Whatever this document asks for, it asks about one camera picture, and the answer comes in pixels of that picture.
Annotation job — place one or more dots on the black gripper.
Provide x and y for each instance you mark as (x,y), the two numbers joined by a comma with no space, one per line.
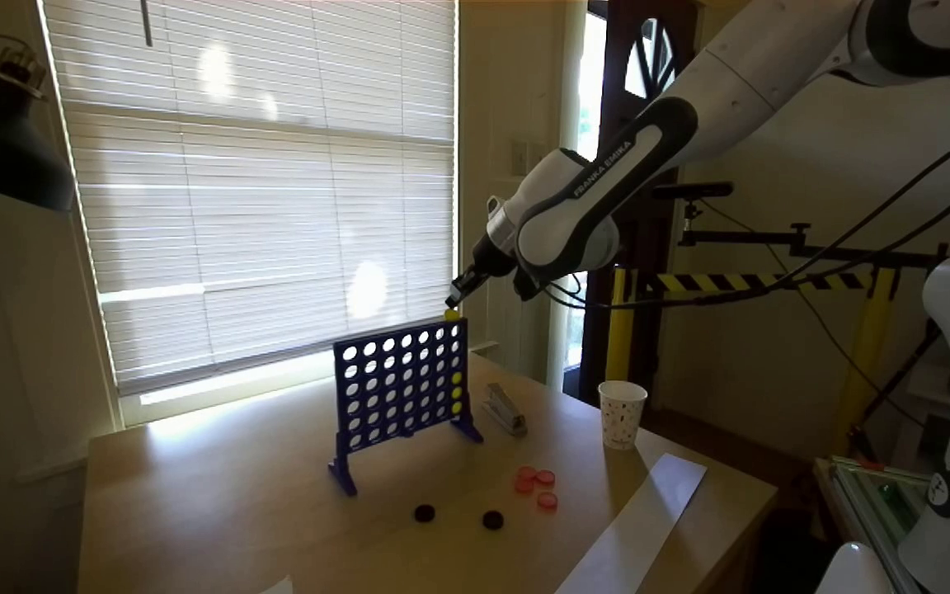
(495,254)

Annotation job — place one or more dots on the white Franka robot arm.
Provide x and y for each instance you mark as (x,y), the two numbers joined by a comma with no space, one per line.
(741,77)

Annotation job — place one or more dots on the yellow disc in gameboard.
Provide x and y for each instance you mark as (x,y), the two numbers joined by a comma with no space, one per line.
(458,407)
(458,378)

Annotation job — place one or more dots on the blue upright gameboard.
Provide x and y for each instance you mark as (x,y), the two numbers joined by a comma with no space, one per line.
(396,383)

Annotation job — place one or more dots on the small grey white box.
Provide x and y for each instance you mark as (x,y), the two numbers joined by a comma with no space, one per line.
(506,410)

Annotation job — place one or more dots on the orange game disc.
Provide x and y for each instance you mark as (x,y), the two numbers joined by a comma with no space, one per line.
(550,501)
(521,477)
(547,477)

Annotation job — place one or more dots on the white paper cup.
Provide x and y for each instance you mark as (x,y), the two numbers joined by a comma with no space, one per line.
(620,413)

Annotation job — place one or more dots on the black game disc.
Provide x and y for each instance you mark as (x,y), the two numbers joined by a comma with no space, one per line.
(494,518)
(423,513)

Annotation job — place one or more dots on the white window blind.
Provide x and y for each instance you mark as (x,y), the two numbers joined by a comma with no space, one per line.
(257,200)

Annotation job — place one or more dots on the dark wooden door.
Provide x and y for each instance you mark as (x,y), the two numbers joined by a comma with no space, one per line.
(609,88)

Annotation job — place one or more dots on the yellow black striped barrier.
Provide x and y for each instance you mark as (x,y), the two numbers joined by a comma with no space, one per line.
(759,280)

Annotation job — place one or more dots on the green white game box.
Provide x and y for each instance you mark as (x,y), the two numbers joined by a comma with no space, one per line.
(874,500)

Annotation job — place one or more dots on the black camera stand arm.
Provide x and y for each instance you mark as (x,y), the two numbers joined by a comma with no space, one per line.
(817,245)

